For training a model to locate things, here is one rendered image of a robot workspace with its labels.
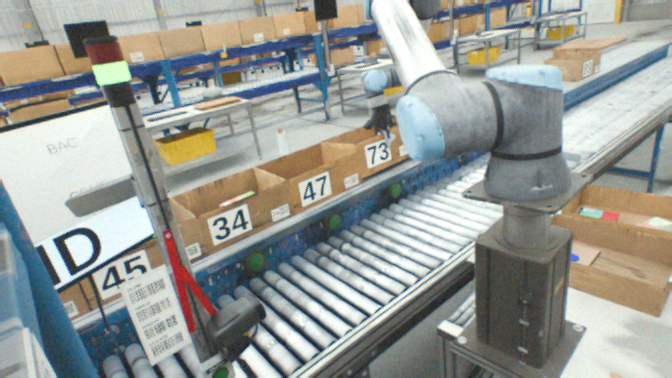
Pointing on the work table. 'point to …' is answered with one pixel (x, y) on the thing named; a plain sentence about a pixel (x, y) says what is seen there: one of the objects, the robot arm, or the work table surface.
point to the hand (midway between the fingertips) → (386, 146)
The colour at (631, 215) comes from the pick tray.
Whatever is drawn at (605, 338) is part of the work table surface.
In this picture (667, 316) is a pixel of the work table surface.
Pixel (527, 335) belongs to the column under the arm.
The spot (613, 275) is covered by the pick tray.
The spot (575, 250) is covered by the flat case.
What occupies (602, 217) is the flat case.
